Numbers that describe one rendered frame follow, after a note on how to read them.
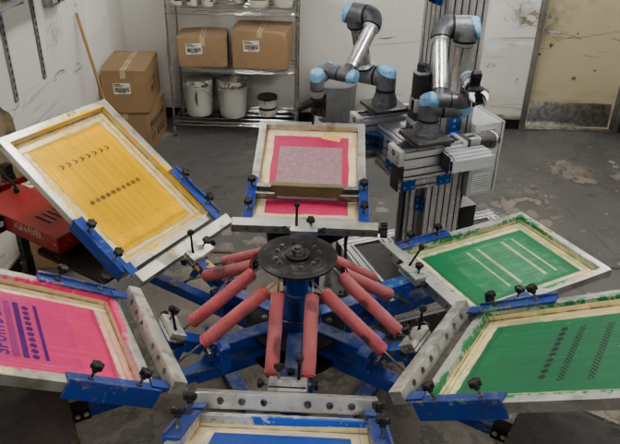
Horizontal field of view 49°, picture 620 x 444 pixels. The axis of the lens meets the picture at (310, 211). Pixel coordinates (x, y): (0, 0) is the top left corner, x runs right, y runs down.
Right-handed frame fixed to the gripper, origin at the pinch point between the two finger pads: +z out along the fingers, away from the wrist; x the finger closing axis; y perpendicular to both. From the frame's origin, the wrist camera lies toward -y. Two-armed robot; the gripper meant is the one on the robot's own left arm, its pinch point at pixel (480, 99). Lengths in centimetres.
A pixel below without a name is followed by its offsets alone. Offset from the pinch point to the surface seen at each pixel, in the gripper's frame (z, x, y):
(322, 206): -7, 75, 51
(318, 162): -39, 77, 42
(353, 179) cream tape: -27, 59, 48
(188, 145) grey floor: -308, 222, 140
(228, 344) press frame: 96, 108, 48
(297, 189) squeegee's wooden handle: -7, 87, 41
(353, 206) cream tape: -7, 60, 53
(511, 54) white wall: -376, -99, 105
